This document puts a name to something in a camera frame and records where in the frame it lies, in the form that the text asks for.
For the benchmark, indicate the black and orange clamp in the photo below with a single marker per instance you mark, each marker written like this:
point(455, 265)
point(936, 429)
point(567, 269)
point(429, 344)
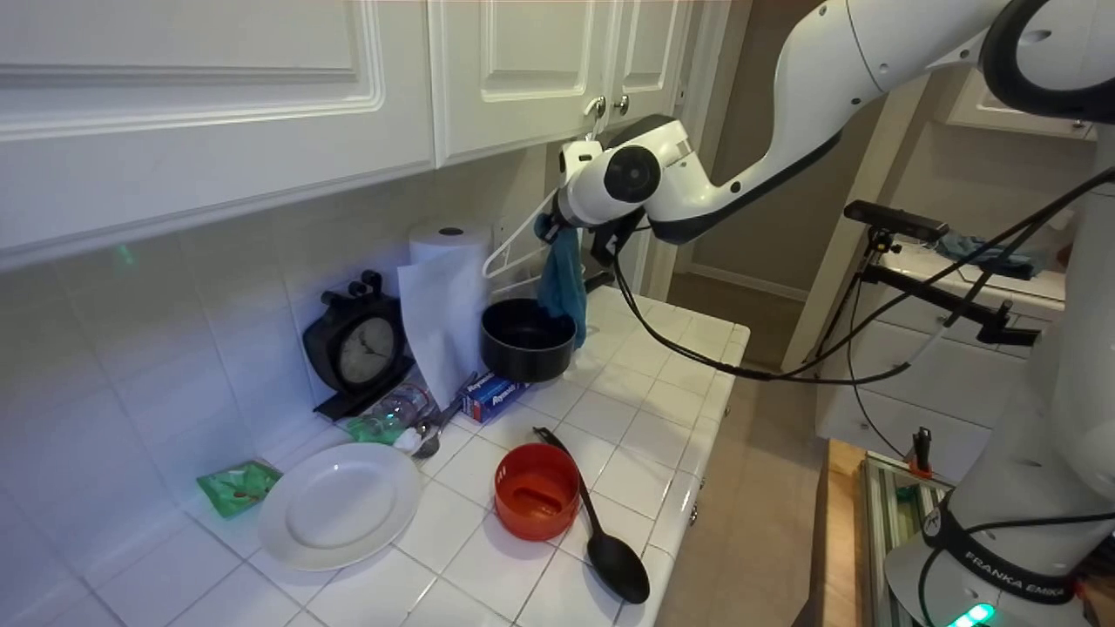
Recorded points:
point(922, 448)

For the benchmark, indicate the green packet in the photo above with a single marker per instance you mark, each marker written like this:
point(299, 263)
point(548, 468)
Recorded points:
point(238, 488)

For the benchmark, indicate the small white wall cabinet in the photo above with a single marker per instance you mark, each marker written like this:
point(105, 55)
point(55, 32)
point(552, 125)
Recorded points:
point(984, 109)

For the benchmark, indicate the black serving spoon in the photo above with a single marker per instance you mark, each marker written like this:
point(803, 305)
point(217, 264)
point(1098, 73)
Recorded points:
point(617, 562)

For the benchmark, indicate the white base cabinet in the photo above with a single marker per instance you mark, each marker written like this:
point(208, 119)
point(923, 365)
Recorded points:
point(923, 374)

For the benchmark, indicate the black table clock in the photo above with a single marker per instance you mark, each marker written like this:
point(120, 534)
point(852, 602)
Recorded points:
point(361, 348)

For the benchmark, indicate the white plate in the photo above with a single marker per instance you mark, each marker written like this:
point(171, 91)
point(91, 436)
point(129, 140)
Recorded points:
point(340, 505)

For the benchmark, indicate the paper towel roll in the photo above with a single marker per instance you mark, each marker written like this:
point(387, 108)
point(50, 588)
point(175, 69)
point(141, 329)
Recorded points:
point(444, 313)

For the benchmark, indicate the narrow white cabinet door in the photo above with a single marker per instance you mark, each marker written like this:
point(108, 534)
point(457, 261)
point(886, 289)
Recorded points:
point(649, 52)

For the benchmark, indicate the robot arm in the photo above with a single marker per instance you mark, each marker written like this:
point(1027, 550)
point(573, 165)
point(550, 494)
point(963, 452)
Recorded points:
point(810, 70)

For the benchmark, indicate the clear plastic bottle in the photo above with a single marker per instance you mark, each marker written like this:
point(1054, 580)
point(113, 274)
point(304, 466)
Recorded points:
point(396, 414)

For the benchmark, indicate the white hanger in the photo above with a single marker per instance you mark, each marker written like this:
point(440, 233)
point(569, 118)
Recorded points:
point(512, 242)

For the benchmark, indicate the blue foil box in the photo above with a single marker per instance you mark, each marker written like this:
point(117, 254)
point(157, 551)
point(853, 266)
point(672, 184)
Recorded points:
point(488, 399)

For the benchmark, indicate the silver cabinet knob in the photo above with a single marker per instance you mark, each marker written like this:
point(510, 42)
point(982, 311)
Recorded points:
point(622, 104)
point(597, 106)

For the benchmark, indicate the camera on mount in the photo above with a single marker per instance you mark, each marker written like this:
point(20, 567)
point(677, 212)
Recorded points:
point(897, 219)

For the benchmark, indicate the orange bowl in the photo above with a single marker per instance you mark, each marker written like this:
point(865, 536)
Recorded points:
point(536, 496)

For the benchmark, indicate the metal spoon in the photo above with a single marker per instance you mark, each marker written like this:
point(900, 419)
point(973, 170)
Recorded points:
point(427, 446)

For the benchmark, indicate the black pot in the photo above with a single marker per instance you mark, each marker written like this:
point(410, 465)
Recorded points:
point(525, 344)

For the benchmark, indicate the blue towel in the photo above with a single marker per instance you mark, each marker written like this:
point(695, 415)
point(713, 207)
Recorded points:
point(564, 279)

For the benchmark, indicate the grey blue cloth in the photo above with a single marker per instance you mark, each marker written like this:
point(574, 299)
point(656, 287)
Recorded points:
point(989, 251)

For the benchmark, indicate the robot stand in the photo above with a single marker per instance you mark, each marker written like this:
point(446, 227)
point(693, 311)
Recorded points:
point(841, 540)

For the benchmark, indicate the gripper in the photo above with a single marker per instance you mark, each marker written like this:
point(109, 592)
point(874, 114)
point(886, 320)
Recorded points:
point(620, 233)

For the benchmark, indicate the wide white cabinet door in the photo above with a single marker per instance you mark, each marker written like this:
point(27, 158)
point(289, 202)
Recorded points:
point(192, 87)

